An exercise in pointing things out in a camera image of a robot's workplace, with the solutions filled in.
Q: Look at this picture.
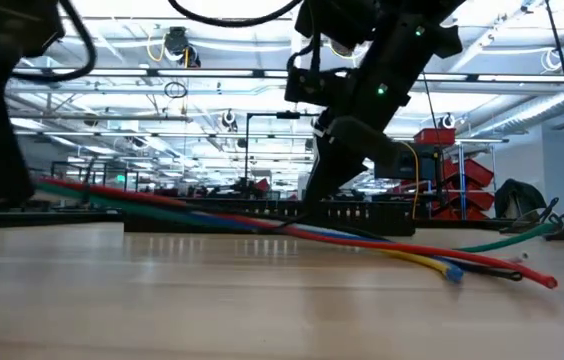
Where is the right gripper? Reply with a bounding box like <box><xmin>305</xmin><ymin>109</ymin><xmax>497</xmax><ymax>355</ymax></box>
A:
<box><xmin>304</xmin><ymin>114</ymin><xmax>407</xmax><ymax>221</ymax></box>

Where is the black slotted cable duct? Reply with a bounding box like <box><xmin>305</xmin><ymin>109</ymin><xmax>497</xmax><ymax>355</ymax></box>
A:
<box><xmin>122</xmin><ymin>196</ymin><xmax>417</xmax><ymax>238</ymax></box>

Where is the yellow cable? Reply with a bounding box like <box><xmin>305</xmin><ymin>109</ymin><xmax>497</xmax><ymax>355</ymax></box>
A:
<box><xmin>376</xmin><ymin>247</ymin><xmax>453</xmax><ymax>277</ymax></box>
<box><xmin>400</xmin><ymin>141</ymin><xmax>422</xmax><ymax>220</ymax></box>

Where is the green cable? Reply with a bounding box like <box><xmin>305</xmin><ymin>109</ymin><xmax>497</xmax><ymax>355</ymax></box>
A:
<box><xmin>34</xmin><ymin>182</ymin><xmax>557</xmax><ymax>254</ymax></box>

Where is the bundle of coloured wires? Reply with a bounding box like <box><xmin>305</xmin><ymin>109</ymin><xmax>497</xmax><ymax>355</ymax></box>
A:
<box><xmin>36</xmin><ymin>175</ymin><xmax>559</xmax><ymax>291</ymax></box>

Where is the black monitor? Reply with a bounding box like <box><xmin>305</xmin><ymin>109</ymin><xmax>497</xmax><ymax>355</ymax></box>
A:
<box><xmin>374</xmin><ymin>143</ymin><xmax>439</xmax><ymax>181</ymax></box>

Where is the red bin shelf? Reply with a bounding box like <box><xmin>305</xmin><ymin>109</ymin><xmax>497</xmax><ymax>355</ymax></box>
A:
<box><xmin>413</xmin><ymin>127</ymin><xmax>497</xmax><ymax>222</ymax></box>

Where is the black bag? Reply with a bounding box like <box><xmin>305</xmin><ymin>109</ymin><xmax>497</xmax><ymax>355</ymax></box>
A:
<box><xmin>493</xmin><ymin>178</ymin><xmax>549</xmax><ymax>221</ymax></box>

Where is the yellow hanging cable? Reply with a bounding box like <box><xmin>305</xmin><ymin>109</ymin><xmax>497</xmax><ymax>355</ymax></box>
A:
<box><xmin>400</xmin><ymin>141</ymin><xmax>422</xmax><ymax>220</ymax></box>

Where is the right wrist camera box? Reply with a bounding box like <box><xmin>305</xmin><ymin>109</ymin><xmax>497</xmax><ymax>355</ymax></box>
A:
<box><xmin>284</xmin><ymin>66</ymin><xmax>346</xmax><ymax>107</ymax></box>

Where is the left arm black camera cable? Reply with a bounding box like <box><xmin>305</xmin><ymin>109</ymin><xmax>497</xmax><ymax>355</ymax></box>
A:
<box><xmin>11</xmin><ymin>0</ymin><xmax>98</xmax><ymax>84</ymax></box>

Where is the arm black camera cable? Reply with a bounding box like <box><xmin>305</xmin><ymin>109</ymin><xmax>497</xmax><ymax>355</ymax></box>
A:
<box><xmin>11</xmin><ymin>0</ymin><xmax>98</xmax><ymax>84</ymax></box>
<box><xmin>166</xmin><ymin>0</ymin><xmax>303</xmax><ymax>29</ymax></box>

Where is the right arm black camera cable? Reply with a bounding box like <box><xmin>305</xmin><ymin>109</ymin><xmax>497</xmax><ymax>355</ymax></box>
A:
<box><xmin>166</xmin><ymin>0</ymin><xmax>303</xmax><ymax>29</ymax></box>

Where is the black ceiling cable reel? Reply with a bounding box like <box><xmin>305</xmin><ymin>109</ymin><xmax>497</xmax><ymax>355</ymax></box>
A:
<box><xmin>163</xmin><ymin>25</ymin><xmax>202</xmax><ymax>70</ymax></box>

